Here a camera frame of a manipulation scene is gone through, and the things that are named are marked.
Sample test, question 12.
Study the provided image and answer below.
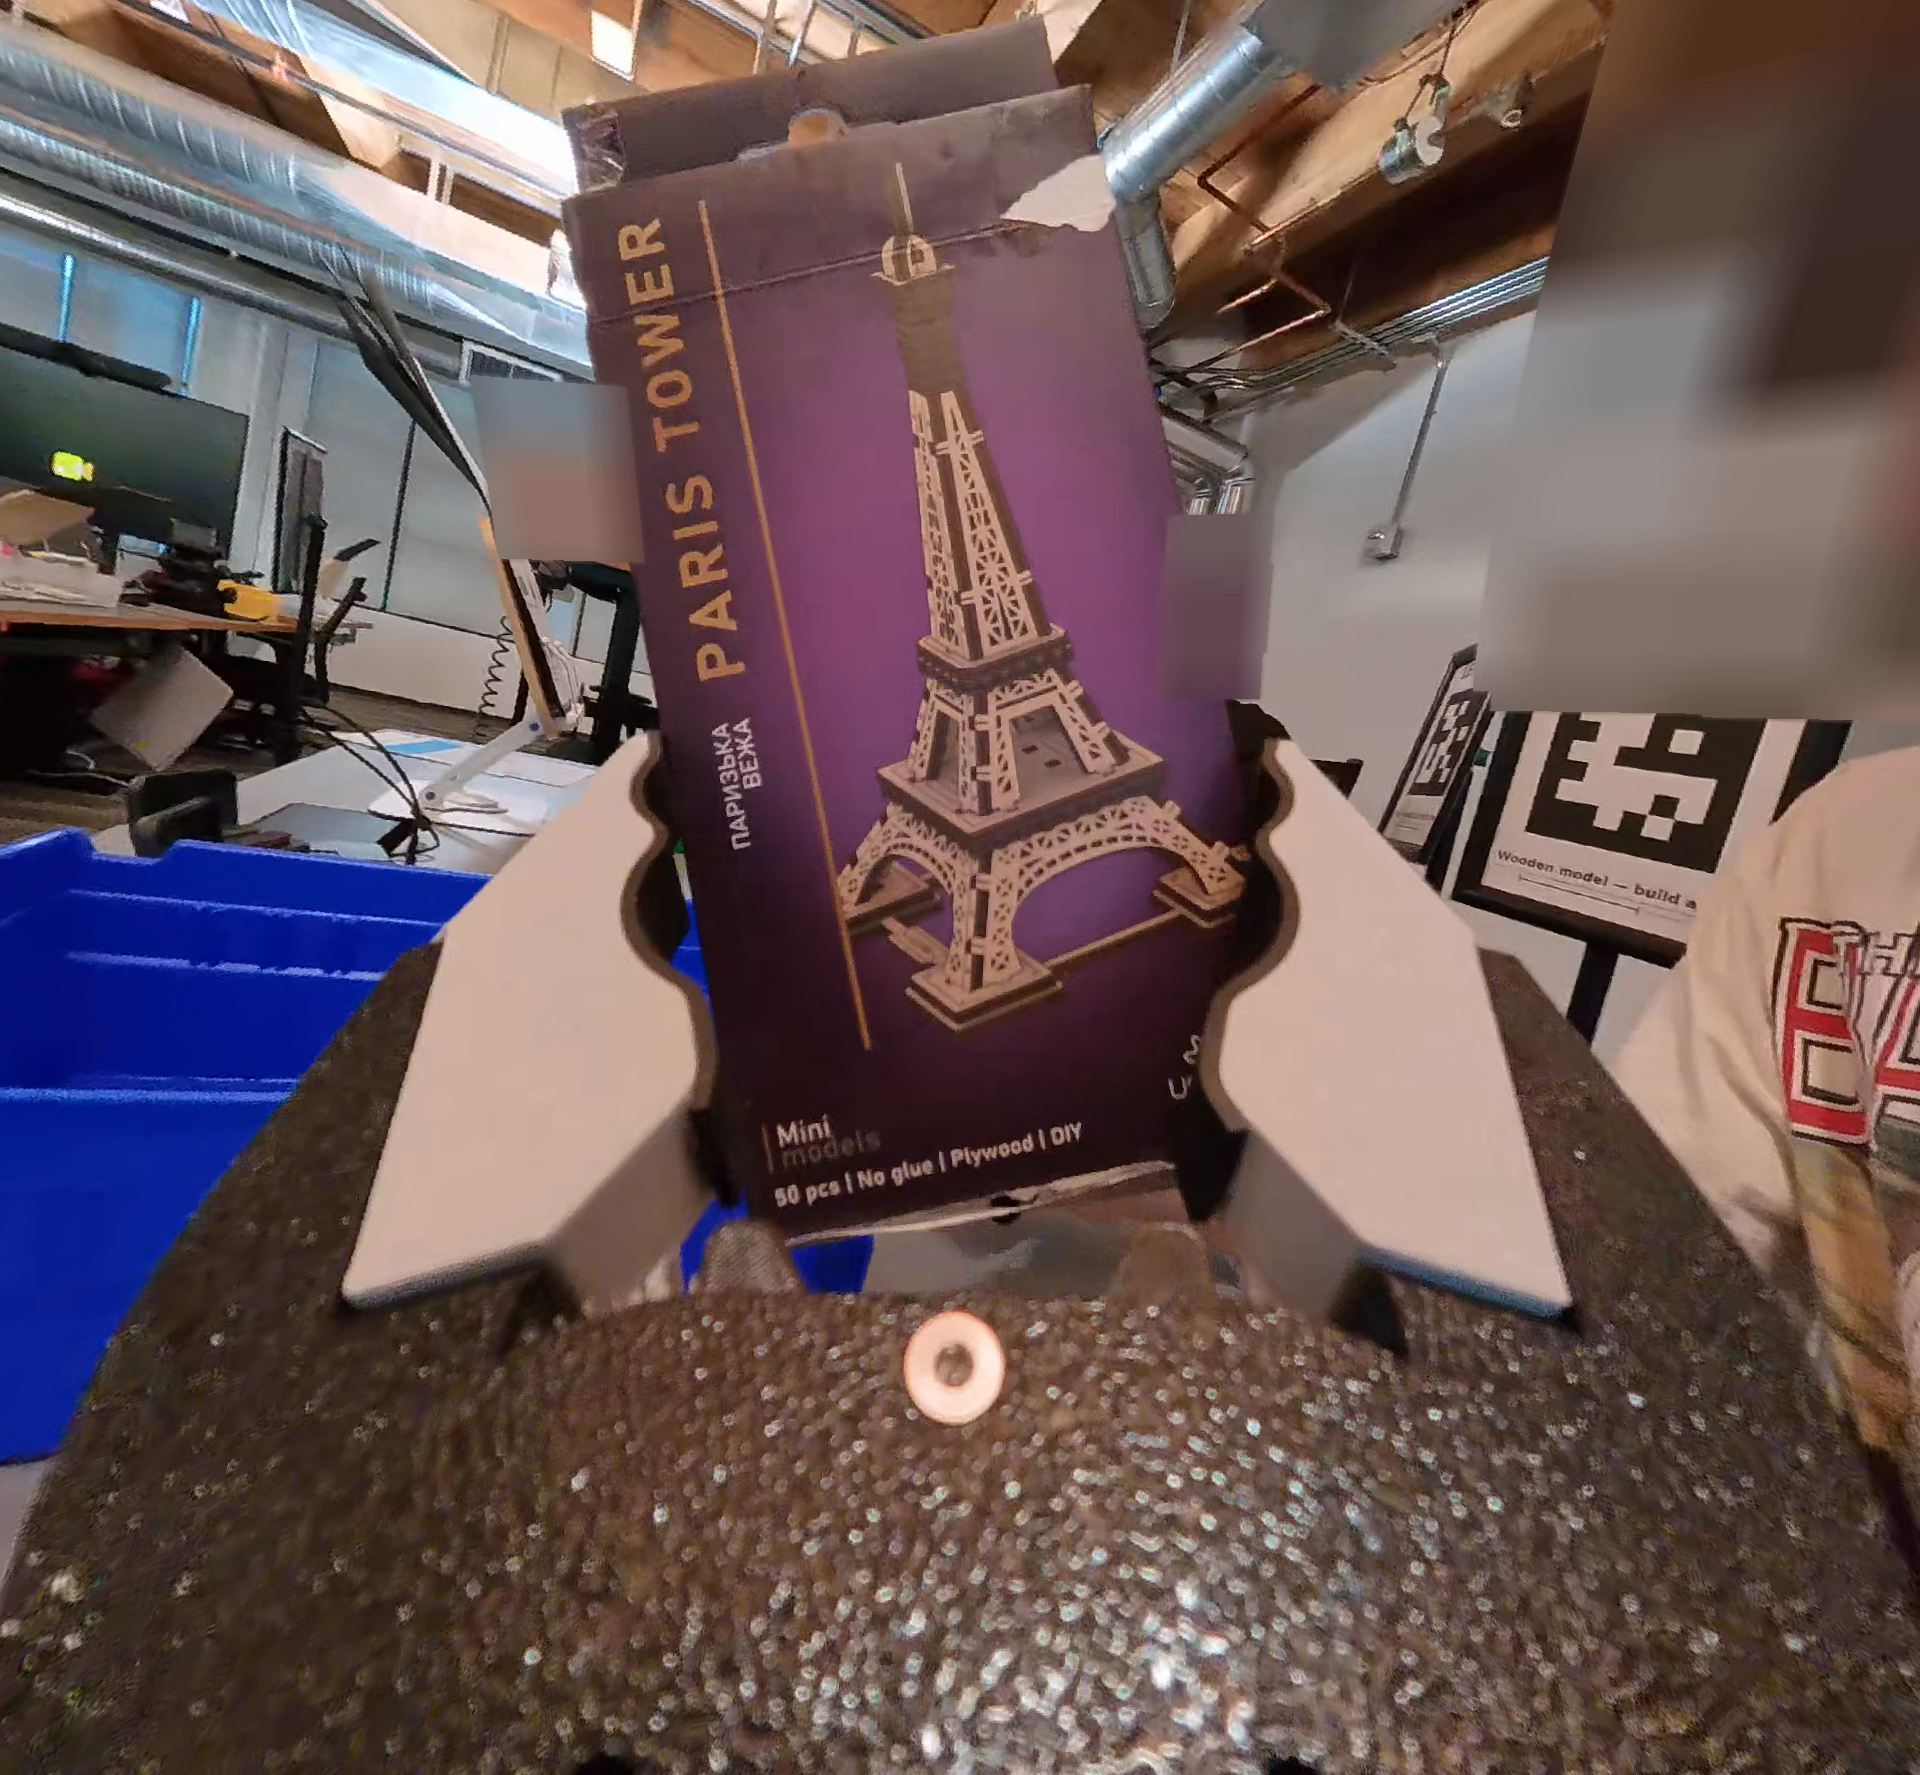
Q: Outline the purple tower model box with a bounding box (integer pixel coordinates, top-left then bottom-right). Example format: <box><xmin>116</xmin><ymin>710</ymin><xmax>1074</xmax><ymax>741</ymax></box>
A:
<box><xmin>559</xmin><ymin>16</ymin><xmax>1260</xmax><ymax>1229</ymax></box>

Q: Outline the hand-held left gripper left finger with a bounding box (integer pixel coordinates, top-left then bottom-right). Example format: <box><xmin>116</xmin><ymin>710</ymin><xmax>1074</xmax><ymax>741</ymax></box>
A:
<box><xmin>339</xmin><ymin>735</ymin><xmax>740</xmax><ymax>1315</ymax></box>

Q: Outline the black computer monitor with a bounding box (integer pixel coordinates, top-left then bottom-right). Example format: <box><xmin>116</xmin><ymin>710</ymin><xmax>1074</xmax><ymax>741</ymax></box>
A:
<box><xmin>0</xmin><ymin>343</ymin><xmax>251</xmax><ymax>554</ymax></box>

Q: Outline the wide silver air duct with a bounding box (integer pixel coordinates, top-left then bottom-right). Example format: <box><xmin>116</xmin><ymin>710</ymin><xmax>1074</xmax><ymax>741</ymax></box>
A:
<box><xmin>0</xmin><ymin>12</ymin><xmax>587</xmax><ymax>308</ymax></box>

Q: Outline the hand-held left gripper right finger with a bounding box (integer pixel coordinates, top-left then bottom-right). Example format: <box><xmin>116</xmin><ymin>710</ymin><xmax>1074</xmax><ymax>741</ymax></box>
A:
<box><xmin>1196</xmin><ymin>736</ymin><xmax>1577</xmax><ymax>1323</ymax></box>

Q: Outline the round silver air duct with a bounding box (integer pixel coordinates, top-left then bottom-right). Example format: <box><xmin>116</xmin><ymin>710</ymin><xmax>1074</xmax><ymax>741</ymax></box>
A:
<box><xmin>1103</xmin><ymin>20</ymin><xmax>1329</xmax><ymax>329</ymax></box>

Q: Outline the wooden display board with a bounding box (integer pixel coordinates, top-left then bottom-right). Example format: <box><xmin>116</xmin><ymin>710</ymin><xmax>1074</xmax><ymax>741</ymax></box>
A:
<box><xmin>477</xmin><ymin>515</ymin><xmax>591</xmax><ymax>735</ymax></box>

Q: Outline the large black framed marker sign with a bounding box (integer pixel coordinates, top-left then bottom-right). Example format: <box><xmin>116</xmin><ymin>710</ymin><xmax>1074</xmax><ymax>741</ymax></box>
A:
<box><xmin>1452</xmin><ymin>710</ymin><xmax>1858</xmax><ymax>1043</ymax></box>

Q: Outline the white board stand base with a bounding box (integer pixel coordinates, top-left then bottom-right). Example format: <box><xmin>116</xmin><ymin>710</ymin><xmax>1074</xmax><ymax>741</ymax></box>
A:
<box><xmin>367</xmin><ymin>715</ymin><xmax>591</xmax><ymax>825</ymax></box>

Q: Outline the blue plastic bin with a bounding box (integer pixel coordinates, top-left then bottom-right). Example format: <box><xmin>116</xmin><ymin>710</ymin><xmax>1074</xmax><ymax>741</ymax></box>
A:
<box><xmin>0</xmin><ymin>827</ymin><xmax>876</xmax><ymax>1464</ymax></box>

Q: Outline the hanging ceiling lamp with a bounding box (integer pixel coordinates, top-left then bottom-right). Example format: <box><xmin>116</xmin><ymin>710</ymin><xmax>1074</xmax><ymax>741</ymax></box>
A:
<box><xmin>1377</xmin><ymin>79</ymin><xmax>1453</xmax><ymax>186</ymax></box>

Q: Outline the small black framed marker sign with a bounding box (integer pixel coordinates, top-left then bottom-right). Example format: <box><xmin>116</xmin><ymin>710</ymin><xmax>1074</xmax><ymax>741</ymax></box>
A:
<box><xmin>1377</xmin><ymin>643</ymin><xmax>1497</xmax><ymax>866</ymax></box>

